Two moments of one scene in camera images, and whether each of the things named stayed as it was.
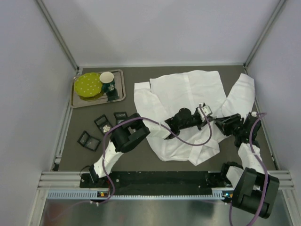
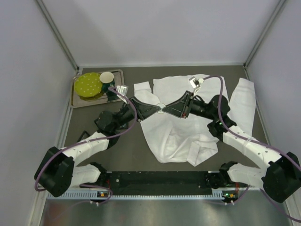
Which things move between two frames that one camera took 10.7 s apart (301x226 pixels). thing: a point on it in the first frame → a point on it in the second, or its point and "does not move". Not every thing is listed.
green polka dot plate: [88, 84] does not move
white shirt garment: [162, 97] does not move
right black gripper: [231, 125] → [186, 105]
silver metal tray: [117, 93] does not move
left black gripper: [200, 118] → [135, 109]
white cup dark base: [107, 79] does not move
